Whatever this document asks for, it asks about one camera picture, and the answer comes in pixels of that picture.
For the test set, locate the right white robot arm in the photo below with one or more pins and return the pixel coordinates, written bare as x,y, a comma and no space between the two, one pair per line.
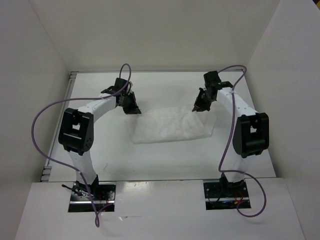
249,129

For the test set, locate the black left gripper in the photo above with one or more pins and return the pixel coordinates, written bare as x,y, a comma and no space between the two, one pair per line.
133,108

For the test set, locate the white pleated skirt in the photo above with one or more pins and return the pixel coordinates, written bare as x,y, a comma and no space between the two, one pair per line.
172,124

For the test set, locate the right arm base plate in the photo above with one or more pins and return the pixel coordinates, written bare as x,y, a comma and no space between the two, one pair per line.
222,196

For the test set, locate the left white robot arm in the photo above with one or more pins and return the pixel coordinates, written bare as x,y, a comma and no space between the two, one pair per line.
76,133

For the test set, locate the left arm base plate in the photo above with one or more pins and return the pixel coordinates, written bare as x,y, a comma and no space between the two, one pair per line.
103,199

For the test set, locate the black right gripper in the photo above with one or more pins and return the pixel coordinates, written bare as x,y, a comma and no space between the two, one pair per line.
203,107

